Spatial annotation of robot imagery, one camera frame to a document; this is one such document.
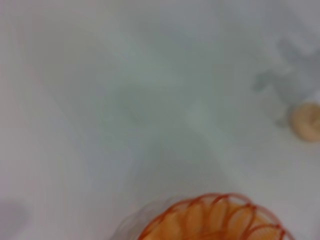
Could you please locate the orange woven plastic basket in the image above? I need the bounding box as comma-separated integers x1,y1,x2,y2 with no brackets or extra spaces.
136,191,297,240

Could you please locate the round beige bun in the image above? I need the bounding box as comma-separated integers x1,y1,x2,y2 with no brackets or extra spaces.
289,102,320,143

